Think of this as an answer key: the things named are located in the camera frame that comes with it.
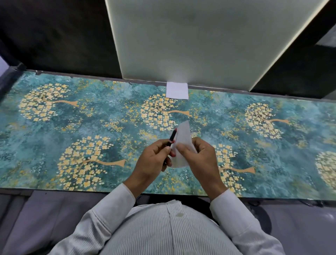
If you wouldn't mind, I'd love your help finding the person's left hand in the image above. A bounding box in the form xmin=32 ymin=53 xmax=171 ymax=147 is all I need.
xmin=122 ymin=139 xmax=176 ymax=199

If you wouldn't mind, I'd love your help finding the person's right hand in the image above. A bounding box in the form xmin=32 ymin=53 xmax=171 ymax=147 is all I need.
xmin=175 ymin=136 xmax=228 ymax=201

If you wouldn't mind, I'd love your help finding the white paper square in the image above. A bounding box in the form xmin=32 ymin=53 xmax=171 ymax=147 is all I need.
xmin=170 ymin=120 xmax=198 ymax=168
xmin=166 ymin=82 xmax=189 ymax=101

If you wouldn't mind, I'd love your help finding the person's left forearm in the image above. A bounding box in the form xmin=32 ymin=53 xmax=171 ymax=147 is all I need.
xmin=48 ymin=183 xmax=137 ymax=255

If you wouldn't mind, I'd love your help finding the person's right forearm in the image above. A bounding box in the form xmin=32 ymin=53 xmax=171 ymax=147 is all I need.
xmin=209 ymin=188 xmax=287 ymax=255

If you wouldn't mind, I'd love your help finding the person's striped shirt torso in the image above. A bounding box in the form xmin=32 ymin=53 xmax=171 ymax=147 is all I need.
xmin=99 ymin=199 xmax=243 ymax=255

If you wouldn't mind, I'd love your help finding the teal floral table cover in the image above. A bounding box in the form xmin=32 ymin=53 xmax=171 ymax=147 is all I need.
xmin=0 ymin=71 xmax=336 ymax=201

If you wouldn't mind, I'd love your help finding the black wrapped metal frame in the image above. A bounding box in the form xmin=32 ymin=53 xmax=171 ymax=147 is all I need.
xmin=0 ymin=62 xmax=26 ymax=99

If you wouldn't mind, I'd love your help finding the grey wall sticker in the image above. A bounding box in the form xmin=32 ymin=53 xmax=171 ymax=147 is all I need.
xmin=316 ymin=31 xmax=336 ymax=48

